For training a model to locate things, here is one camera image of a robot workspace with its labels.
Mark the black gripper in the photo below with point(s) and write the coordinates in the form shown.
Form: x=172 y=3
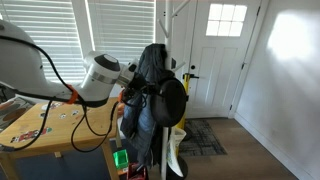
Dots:
x=140 y=86

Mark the black hat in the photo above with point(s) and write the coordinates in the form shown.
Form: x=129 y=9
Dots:
x=170 y=103

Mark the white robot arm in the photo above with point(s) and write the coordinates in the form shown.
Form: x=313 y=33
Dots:
x=23 y=66

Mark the white coat rack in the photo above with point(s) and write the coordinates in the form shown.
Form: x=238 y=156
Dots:
x=169 y=20

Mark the dark blue puffer jacket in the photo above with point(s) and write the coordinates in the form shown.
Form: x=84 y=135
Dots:
x=146 y=123

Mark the white window blind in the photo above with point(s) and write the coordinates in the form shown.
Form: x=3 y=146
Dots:
x=123 y=30
x=50 y=33

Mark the white printed bag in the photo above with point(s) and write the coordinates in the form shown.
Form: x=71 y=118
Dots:
x=174 y=150

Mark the green plastic box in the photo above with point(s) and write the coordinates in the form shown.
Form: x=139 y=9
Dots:
x=120 y=159

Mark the grey patterned door mat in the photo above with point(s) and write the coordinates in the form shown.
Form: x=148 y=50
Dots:
x=201 y=138

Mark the white entrance door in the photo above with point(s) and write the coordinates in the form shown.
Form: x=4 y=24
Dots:
x=220 y=66

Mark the light wooden table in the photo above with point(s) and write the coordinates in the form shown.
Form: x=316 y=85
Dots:
x=66 y=130

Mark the red patterned box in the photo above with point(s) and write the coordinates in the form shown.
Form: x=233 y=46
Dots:
x=136 y=172

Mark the small orange box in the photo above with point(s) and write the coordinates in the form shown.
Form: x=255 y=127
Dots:
x=122 y=171

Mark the small round sticker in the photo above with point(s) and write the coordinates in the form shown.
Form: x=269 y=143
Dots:
x=41 y=115

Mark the red green table sticker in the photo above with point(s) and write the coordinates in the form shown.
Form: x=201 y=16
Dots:
x=30 y=135

